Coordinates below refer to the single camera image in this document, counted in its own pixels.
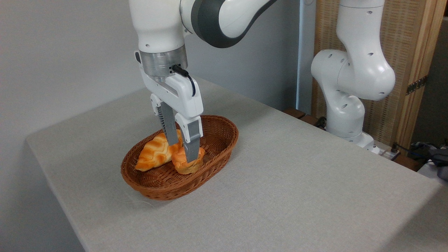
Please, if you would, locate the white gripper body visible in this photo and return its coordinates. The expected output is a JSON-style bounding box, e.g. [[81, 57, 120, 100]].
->
[[134, 51, 204, 119]]

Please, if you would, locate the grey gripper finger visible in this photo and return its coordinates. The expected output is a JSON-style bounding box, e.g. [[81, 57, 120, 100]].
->
[[175, 113, 204, 163], [150, 93, 180, 146]]

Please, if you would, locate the round orange bread bun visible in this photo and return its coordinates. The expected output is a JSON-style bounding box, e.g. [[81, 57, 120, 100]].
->
[[171, 146, 206, 175]]

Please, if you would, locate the long striped bread loaf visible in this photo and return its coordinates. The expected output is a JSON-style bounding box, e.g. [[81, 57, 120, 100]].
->
[[135, 129, 183, 172]]

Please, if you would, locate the brown wicker basket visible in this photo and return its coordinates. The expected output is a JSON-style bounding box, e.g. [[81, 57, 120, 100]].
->
[[121, 115, 239, 201]]

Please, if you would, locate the grey fabric tablecloth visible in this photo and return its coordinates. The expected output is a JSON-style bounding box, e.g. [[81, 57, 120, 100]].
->
[[25, 78, 448, 252]]

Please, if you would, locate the white power strip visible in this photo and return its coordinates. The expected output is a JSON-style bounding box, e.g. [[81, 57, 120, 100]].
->
[[379, 143, 401, 161]]

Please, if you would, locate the dark metal screen hinge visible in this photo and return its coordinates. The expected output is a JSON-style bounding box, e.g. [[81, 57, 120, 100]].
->
[[406, 75, 428, 96]]

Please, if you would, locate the wooden bamboo folding screen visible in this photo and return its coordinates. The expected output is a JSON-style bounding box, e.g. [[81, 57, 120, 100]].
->
[[311, 0, 448, 151]]

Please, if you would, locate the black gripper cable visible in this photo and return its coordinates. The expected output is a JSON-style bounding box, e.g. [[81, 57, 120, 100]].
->
[[171, 65, 197, 97]]

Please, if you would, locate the white vertical post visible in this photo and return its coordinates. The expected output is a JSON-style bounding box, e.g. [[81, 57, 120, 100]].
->
[[296, 0, 316, 114]]

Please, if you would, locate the dark cable bundle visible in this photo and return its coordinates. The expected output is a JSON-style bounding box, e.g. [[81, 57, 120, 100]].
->
[[408, 139, 448, 181]]

